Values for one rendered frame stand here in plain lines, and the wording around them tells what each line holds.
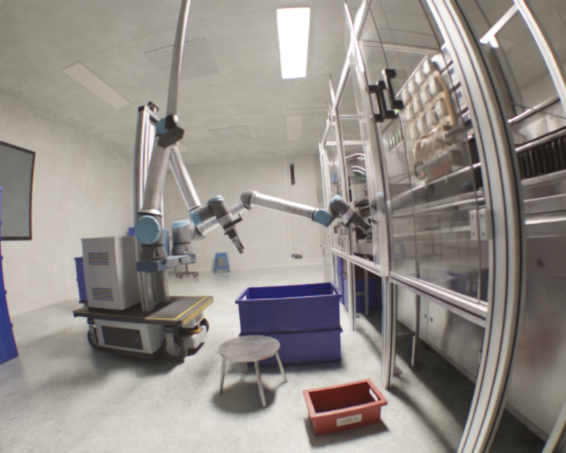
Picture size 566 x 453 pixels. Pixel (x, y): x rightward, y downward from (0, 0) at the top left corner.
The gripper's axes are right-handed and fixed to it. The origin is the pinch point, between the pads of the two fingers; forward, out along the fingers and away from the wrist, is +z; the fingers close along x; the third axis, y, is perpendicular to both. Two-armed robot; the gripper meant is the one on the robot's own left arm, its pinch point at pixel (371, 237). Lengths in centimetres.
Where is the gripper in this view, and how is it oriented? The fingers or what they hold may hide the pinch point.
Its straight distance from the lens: 185.1
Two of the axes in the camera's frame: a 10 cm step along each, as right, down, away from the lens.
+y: 6.6, -7.5, 0.1
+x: 0.5, 0.6, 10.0
